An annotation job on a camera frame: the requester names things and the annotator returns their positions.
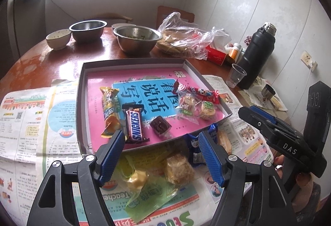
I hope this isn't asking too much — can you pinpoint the white crumpled paper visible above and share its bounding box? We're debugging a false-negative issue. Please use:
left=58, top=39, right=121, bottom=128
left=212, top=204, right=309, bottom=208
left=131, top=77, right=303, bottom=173
left=244, top=77, right=288, bottom=112

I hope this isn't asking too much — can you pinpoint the orange snack packet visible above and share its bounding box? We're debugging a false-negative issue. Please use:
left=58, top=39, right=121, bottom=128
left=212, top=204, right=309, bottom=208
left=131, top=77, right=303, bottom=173
left=217, top=129, right=233, bottom=155

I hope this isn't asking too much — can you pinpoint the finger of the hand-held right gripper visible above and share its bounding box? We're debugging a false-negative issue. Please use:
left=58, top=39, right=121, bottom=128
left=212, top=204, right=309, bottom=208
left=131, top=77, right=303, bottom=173
left=249, top=105, right=306, bottom=139
left=237, top=106, right=279, bottom=144

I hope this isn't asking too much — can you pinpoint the red tissue pack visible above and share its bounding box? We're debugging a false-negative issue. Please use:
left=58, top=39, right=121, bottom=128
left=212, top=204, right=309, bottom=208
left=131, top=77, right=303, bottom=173
left=205, top=34, right=234, bottom=66

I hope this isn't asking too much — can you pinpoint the blue circle newspaper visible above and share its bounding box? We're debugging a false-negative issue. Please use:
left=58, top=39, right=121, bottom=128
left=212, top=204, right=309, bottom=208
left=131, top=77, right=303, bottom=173
left=0, top=78, right=84, bottom=165

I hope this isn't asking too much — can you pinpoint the yellow snack packet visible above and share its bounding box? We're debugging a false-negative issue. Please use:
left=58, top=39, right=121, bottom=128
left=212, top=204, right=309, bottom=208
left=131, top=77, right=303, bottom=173
left=100, top=86, right=122, bottom=138

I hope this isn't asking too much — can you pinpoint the large steel bowl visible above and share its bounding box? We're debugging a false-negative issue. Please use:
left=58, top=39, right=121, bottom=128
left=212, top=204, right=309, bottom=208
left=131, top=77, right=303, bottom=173
left=113, top=25, right=161, bottom=55

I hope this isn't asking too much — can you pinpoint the dark brown candy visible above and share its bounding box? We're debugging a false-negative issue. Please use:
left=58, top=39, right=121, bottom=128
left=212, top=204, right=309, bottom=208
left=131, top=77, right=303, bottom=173
left=150, top=116, right=173, bottom=140

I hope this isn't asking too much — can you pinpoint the person's right hand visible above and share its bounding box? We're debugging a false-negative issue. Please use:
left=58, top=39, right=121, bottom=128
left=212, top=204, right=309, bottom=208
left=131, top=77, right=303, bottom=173
left=274, top=155, right=321, bottom=206

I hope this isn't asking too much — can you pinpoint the curved wooden chair back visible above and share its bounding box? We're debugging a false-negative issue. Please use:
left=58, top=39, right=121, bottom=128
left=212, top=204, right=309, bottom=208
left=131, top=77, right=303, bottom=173
left=87, top=12, right=134, bottom=24

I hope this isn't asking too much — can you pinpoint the blue snack packet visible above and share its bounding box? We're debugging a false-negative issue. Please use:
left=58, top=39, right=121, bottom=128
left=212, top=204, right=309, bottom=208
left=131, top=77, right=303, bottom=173
left=187, top=124, right=219, bottom=165

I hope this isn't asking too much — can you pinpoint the orange pill bottle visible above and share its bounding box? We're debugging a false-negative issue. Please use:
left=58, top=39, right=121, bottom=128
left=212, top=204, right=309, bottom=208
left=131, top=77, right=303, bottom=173
left=229, top=44, right=241, bottom=60

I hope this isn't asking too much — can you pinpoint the yellow candy green wrapper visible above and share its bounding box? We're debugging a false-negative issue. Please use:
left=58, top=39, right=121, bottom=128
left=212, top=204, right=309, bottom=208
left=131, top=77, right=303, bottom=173
left=115, top=154, right=151, bottom=192

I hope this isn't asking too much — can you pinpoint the flat green plastic packet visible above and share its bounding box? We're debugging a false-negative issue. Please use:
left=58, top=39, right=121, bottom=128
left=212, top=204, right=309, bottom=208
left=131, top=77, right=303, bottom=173
left=124, top=177, right=179, bottom=224

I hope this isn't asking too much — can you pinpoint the brown chocolate bar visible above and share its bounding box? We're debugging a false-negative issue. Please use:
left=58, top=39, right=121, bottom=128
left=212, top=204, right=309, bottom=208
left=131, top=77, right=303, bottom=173
left=121, top=103, right=151, bottom=144

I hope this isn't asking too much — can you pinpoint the steel thermos cup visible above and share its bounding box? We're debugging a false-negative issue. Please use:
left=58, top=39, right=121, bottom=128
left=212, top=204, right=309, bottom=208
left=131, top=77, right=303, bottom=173
left=260, top=84, right=276, bottom=100

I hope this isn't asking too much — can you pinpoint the small ceramic bowl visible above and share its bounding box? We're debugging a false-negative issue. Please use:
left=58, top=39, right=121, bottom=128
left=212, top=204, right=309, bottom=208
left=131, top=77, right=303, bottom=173
left=46, top=29, right=72, bottom=51

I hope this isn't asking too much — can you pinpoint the clear plastic cup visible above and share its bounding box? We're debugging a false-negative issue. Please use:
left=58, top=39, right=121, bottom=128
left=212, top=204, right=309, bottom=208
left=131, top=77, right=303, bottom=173
left=227, top=63, right=248, bottom=88

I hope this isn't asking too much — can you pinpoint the red snack packet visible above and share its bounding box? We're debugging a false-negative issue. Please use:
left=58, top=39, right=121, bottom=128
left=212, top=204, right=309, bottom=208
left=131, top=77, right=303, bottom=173
left=172, top=79, right=220, bottom=105

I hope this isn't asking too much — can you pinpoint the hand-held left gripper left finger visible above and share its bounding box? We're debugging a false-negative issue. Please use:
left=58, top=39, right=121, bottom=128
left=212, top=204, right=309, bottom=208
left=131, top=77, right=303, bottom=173
left=26, top=130, right=126, bottom=226

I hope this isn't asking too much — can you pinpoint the clear plastic bag of bread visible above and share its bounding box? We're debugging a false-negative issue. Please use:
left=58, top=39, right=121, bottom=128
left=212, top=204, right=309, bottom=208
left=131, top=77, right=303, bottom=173
left=156, top=12, right=231, bottom=61

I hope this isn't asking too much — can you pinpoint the brown crispy cake packet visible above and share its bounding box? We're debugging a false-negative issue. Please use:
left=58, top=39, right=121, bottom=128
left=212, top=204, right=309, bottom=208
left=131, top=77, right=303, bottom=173
left=164, top=154, right=196, bottom=186

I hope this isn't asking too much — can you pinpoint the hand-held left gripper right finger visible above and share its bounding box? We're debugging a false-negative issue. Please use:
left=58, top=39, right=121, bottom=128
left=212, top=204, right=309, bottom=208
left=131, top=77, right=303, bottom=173
left=198, top=130, right=298, bottom=226

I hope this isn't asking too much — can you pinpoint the small steel bowl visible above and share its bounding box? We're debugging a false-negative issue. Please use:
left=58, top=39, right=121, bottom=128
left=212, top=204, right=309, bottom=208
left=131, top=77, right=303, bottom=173
left=69, top=20, right=108, bottom=43

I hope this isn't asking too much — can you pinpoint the cartoon lesson newspaper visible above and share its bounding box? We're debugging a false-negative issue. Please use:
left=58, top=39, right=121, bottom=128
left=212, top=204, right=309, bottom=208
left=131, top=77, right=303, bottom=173
left=0, top=75, right=275, bottom=226

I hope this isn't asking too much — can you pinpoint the dark refrigerator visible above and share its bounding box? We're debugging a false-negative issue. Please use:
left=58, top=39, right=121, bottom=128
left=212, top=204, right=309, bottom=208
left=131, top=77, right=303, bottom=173
left=6, top=0, right=47, bottom=59

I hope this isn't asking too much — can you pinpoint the round cake green label packet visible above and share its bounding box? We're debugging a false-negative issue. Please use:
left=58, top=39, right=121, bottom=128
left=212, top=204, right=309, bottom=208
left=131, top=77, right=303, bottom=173
left=177, top=93, right=198, bottom=119
left=197, top=100, right=217, bottom=120

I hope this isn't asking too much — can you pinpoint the white wall socket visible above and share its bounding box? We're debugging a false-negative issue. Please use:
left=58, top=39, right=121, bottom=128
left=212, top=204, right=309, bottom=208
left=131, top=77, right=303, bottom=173
left=301, top=51, right=318, bottom=71

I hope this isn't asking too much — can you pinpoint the shallow cardboard box tray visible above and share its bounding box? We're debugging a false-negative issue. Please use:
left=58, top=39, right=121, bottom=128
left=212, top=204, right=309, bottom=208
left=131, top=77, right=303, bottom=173
left=76, top=58, right=233, bottom=155

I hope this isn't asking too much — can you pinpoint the black thermos bottle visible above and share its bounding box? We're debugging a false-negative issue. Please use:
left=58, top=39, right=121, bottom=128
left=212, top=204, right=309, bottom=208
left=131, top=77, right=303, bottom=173
left=236, top=22, right=277, bottom=90

